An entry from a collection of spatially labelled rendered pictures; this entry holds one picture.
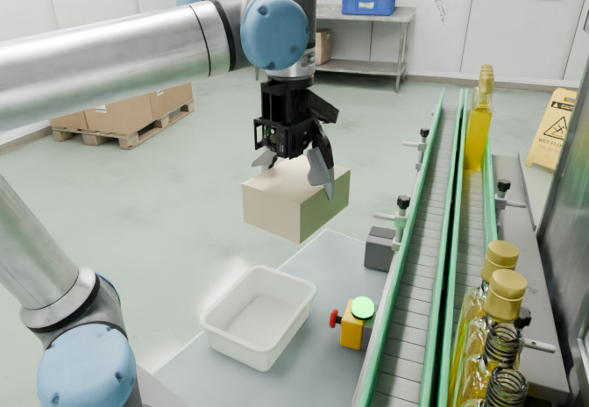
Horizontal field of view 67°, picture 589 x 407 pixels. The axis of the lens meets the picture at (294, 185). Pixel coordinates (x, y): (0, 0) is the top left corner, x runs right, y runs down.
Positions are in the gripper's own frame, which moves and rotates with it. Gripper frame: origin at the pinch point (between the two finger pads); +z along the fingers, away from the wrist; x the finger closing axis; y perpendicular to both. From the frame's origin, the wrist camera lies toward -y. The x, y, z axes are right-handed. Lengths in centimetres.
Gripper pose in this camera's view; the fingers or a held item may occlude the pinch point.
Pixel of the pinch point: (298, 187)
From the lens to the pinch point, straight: 78.0
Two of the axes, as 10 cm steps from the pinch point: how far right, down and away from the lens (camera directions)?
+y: -5.8, 3.7, -7.2
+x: 8.1, 2.6, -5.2
